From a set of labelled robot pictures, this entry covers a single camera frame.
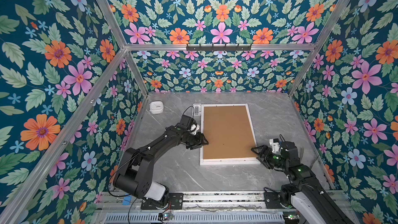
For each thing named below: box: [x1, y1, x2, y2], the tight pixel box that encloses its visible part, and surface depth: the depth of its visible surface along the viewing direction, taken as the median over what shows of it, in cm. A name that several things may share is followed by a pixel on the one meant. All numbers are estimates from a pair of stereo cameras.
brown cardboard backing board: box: [203, 105, 257, 160], surface depth 97 cm
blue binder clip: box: [121, 192, 133, 206], surface depth 75 cm
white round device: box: [149, 100, 164, 115], surface depth 110 cm
